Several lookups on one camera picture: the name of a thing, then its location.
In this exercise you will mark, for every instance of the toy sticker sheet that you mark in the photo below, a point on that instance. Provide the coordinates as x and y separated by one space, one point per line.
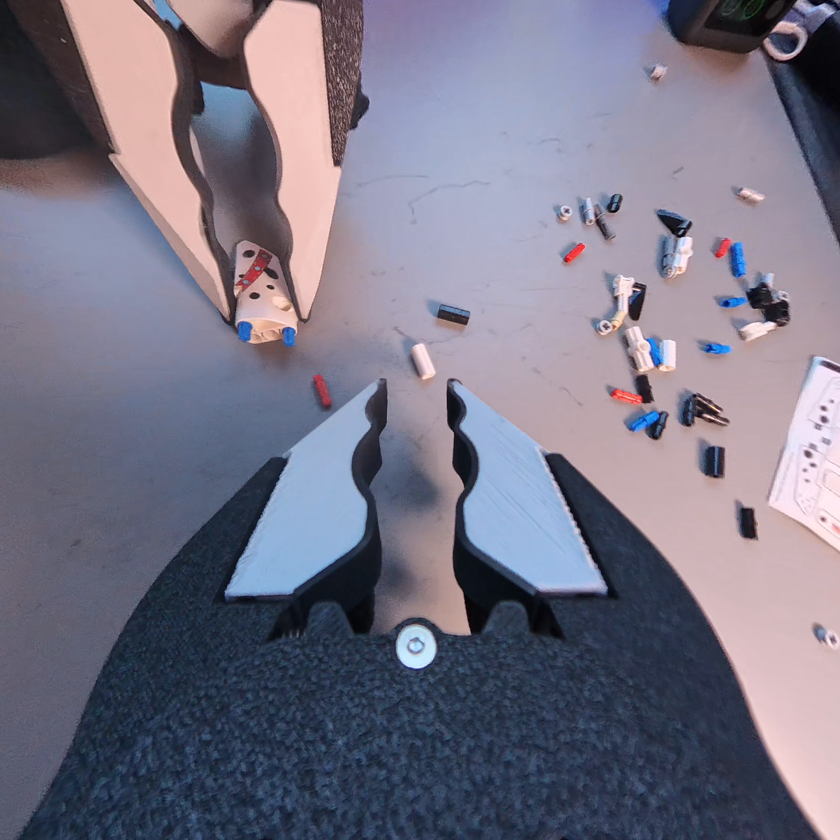
814 459

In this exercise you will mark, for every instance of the long blue toy pin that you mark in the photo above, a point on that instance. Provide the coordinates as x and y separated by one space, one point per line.
737 258

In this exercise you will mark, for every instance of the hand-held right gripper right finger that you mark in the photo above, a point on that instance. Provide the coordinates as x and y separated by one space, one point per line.
525 518

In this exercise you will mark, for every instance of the white spotted toy panel assembly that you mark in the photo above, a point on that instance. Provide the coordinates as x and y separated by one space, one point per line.
259 302

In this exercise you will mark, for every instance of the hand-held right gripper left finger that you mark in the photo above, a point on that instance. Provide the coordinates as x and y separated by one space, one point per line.
308 525

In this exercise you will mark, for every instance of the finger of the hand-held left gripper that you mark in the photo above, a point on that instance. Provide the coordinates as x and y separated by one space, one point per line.
131 98
295 131

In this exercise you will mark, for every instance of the white toy tube connector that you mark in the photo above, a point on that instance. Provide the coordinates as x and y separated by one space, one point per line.
668 355
423 361

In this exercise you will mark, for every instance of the dark grey toy pin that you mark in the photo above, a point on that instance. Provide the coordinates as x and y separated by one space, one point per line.
604 227

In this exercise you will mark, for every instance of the small black toy bush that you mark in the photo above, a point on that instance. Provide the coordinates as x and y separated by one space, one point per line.
613 202

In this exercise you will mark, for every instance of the black device with green display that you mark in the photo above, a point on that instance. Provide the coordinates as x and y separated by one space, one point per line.
695 26

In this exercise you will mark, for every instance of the red toy axle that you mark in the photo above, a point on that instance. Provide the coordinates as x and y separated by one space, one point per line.
627 396
722 247
321 390
574 253

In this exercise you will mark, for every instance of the white toy connector with hole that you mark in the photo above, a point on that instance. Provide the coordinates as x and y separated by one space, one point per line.
635 348

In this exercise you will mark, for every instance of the black toy cross connector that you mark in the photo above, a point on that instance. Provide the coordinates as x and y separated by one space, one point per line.
761 295
779 313

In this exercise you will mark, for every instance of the black toy pin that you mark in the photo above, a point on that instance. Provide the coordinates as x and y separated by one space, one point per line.
657 425
644 387
709 403
748 522
688 410
713 418

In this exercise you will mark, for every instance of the black toy tube connector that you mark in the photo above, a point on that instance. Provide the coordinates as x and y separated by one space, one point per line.
714 459
453 313

